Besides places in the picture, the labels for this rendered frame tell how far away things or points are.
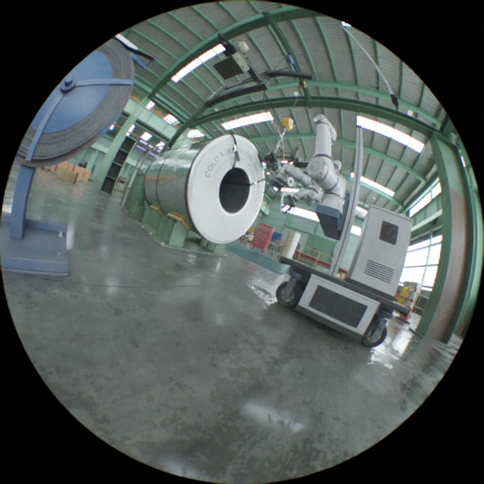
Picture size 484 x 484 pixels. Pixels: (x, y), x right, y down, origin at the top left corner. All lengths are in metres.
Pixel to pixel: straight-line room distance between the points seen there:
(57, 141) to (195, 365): 0.88
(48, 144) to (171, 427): 0.88
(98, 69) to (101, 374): 0.98
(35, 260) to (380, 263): 1.53
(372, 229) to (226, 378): 1.02
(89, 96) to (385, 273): 1.66
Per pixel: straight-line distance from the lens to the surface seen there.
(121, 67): 0.91
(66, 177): 6.80
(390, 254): 1.05
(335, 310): 0.93
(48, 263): 0.65
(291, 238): 6.12
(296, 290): 1.03
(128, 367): 0.40
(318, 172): 0.97
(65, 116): 0.80
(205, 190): 1.33
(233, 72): 1.39
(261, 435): 0.39
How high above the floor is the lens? 0.34
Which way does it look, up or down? 2 degrees down
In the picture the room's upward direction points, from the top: 21 degrees clockwise
